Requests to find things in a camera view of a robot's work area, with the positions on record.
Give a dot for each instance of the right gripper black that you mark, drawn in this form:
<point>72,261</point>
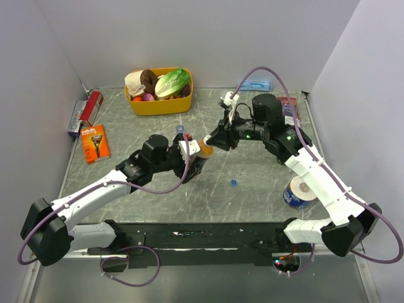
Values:
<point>219,138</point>

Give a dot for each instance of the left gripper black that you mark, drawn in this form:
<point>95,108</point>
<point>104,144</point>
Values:
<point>180,171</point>

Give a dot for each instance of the orange drink bottle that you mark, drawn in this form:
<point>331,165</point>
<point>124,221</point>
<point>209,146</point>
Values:
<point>205,151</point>

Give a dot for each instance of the white bottle cap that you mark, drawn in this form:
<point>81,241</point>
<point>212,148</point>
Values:
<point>205,139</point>

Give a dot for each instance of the clear blue water bottle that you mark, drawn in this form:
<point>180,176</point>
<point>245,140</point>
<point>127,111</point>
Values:
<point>180,130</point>

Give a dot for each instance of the blue bottle cap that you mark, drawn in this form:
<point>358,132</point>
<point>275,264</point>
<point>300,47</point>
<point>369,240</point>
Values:
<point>233,182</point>

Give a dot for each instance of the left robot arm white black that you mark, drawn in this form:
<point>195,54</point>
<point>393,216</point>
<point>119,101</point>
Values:
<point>50,229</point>

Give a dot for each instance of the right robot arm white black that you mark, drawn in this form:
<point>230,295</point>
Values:
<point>348,223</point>

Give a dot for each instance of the blue tissue pack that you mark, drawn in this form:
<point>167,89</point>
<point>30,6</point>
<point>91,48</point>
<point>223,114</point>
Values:
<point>256,86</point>

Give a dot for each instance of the yellow plastic basket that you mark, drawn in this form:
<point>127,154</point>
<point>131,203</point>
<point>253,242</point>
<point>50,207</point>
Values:
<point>150,105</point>

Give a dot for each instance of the red snack bag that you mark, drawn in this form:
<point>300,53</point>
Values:
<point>287,110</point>

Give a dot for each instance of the plush cabbage toy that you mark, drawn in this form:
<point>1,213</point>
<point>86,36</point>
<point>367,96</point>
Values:
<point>172,83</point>

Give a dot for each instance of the white blue can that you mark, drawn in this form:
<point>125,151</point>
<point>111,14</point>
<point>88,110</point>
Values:
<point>298,194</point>

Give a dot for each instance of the brown beige plush toy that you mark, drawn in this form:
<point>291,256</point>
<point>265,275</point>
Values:
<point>140,82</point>

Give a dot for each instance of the orange razor box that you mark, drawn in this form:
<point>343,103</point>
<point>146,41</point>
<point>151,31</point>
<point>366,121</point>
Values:
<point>95,144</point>

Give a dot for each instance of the red box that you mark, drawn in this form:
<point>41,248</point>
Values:
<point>92,108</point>

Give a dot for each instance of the purple grey box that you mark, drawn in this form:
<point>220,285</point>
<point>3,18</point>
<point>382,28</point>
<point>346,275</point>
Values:
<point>75,123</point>

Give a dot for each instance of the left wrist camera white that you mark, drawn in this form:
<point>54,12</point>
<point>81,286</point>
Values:
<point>188,148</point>

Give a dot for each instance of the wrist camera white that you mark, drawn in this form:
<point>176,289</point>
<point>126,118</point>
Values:
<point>228,103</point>
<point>188,148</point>

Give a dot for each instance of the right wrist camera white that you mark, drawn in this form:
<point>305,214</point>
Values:
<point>228,103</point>

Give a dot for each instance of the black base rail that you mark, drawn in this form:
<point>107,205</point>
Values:
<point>176,244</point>

